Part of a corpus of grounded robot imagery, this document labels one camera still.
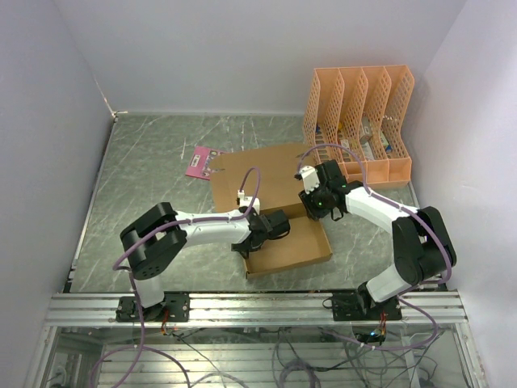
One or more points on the orange plastic file rack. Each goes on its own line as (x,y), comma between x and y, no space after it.
(354,115)

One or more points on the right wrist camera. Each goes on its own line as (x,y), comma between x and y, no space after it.
(308,176)

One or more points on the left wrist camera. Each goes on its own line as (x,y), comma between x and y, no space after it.
(244,202)

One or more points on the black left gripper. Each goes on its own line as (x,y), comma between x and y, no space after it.
(241,249)

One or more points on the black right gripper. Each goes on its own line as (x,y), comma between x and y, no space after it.
(312,211)

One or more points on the brown cardboard box sheet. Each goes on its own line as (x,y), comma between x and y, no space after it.
(307,243)

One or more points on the aluminium frame rail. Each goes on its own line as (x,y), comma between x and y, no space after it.
(251,310)

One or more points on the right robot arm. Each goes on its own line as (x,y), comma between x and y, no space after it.
(422,247)

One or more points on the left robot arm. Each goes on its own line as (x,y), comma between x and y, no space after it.
(154,239)

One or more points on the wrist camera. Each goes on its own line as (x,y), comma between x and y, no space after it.
(244,202)
(308,176)

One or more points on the pink book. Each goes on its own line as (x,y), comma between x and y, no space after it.
(198,167)

